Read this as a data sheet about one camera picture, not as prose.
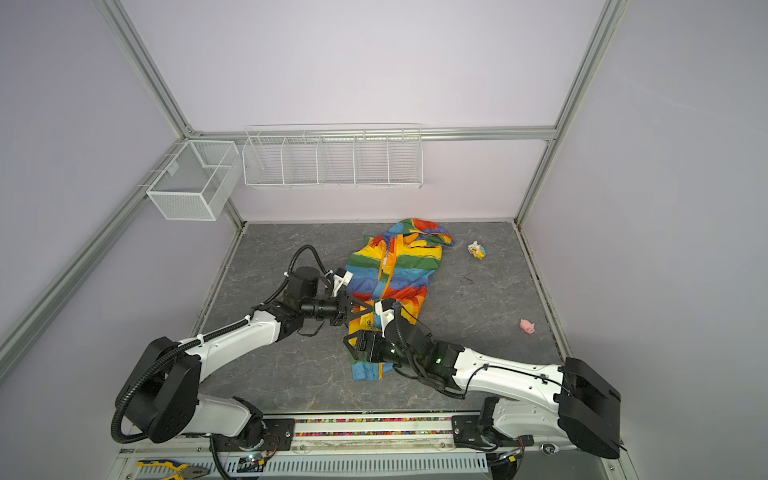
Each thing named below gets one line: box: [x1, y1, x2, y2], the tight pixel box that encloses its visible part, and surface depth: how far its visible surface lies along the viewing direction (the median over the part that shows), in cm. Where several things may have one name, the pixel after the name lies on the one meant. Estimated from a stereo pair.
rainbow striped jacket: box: [346, 218, 455, 381], surface depth 104 cm
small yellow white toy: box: [468, 240, 487, 259], surface depth 110 cm
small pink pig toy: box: [519, 318, 535, 335], surface depth 92 cm
